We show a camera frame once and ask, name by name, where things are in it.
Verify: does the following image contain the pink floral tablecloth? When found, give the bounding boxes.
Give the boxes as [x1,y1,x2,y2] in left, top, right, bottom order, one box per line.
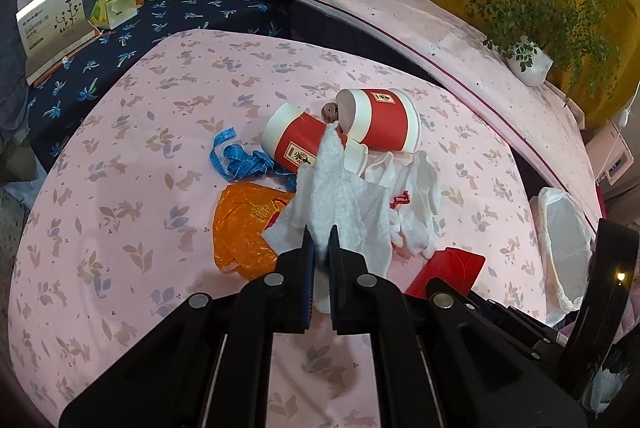
[9,30,547,422]

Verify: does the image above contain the pale pink dotted bedspread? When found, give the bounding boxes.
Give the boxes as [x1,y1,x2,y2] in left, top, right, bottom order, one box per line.
[203,0,604,234]

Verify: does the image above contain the white tissue cloth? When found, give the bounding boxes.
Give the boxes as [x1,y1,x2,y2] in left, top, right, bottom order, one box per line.
[262,125,393,314]

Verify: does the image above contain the orange plastic bag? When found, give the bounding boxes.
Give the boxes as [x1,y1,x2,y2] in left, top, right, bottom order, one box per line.
[212,183,294,281]

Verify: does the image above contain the blue measuring tape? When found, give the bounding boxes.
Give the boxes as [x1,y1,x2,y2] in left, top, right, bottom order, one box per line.
[209,128,297,193]

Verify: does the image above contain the white glove with red mark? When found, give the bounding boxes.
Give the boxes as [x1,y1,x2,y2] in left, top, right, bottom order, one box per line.
[363,151,440,260]

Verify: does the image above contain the white standing card box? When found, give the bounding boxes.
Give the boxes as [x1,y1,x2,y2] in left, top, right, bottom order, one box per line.
[15,0,100,86]

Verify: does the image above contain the white cable with switch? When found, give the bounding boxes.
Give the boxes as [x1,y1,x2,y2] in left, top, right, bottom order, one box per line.
[617,82,640,144]

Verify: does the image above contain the upright-lying red paper cup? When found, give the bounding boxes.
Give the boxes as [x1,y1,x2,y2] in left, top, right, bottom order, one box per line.
[335,88,421,154]

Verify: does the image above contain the navy floral cloth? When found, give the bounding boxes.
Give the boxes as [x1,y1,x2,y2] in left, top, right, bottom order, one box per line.
[27,0,291,170]

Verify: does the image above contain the potted green plant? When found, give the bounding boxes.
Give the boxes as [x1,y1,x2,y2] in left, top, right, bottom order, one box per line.
[464,0,620,96]

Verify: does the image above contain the red paper envelope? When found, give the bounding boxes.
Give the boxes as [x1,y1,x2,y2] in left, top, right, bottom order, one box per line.
[406,247,486,298]

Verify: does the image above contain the crushed red paper cup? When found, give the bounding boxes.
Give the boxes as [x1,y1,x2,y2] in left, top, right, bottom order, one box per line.
[260,100,369,177]

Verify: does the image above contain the brown cookie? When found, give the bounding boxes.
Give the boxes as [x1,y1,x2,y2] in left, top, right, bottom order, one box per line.
[321,102,340,123]

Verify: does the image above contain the green yellow small box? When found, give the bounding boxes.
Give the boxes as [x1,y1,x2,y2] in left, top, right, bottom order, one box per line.
[89,0,138,30]

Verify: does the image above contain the pink control box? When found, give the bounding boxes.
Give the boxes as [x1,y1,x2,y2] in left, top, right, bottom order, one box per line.
[582,120,634,186]

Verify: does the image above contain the white lined trash bin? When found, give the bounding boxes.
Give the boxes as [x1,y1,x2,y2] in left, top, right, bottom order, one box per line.
[529,187,596,326]

